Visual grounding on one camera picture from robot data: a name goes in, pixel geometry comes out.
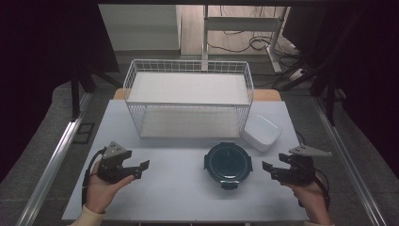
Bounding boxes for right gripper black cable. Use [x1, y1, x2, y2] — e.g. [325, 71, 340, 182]
[297, 168, 332, 210]

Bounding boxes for metal rail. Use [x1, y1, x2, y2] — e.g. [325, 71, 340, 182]
[311, 93, 389, 226]
[15, 90, 93, 226]

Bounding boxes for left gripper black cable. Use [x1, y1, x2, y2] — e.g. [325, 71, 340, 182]
[80, 147, 107, 208]

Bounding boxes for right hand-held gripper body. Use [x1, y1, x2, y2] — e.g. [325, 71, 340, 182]
[278, 143, 333, 186]

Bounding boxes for white cabinet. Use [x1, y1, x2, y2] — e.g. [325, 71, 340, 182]
[98, 4, 183, 53]

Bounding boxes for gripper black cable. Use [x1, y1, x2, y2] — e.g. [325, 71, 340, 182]
[297, 168, 332, 210]
[80, 147, 107, 208]

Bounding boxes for black square frame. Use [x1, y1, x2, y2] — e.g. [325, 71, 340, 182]
[72, 121, 96, 145]

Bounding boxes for dark curtain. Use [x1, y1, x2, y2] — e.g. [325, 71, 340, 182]
[283, 0, 399, 180]
[0, 0, 120, 185]

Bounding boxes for white rectangular lidded container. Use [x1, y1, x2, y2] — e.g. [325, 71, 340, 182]
[242, 114, 283, 153]

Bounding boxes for round container with dark lid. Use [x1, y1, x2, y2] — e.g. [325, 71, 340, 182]
[203, 141, 254, 191]

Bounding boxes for black floor cables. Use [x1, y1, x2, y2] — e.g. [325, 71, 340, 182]
[206, 4, 302, 69]

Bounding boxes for person's left hand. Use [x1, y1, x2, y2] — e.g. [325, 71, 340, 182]
[84, 159, 136, 215]

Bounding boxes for black stand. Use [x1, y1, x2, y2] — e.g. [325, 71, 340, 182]
[309, 62, 346, 127]
[69, 62, 123, 123]

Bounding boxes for white power strip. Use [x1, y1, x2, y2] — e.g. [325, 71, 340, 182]
[286, 67, 307, 83]

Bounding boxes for white metal desk frame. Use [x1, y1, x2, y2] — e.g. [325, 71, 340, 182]
[201, 4, 291, 74]

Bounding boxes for wooden table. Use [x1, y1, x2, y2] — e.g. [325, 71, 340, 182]
[112, 88, 282, 102]

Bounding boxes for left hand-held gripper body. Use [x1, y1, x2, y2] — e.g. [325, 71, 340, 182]
[96, 140, 134, 185]

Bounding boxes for person's right hand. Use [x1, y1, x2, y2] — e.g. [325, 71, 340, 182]
[281, 175, 333, 225]

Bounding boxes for white wire shelf rack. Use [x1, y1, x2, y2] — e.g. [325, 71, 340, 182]
[122, 58, 255, 140]

